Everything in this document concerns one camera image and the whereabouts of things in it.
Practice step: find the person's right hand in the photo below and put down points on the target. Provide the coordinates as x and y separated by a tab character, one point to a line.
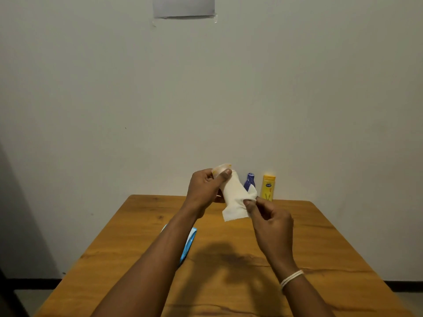
274	231

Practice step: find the blue patterned bottle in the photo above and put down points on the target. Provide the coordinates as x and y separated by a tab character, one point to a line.
249	181

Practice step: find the white bottle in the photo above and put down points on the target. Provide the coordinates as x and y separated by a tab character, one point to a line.
219	169

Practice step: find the yellow bottle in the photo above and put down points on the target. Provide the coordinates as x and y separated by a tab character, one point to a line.
267	188

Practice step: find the white wet wipe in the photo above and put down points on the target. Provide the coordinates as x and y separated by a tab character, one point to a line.
235	201

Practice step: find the wooden table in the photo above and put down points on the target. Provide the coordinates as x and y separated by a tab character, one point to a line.
330	247

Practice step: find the person's left forearm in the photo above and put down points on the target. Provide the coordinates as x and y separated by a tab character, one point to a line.
148	277

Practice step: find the white paper sheet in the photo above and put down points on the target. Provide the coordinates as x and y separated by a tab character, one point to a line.
183	6

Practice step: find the person's left hand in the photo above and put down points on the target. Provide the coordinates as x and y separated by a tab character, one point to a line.
201	191

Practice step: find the blue wet wipes packet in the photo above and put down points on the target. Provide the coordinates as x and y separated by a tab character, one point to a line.
189	245

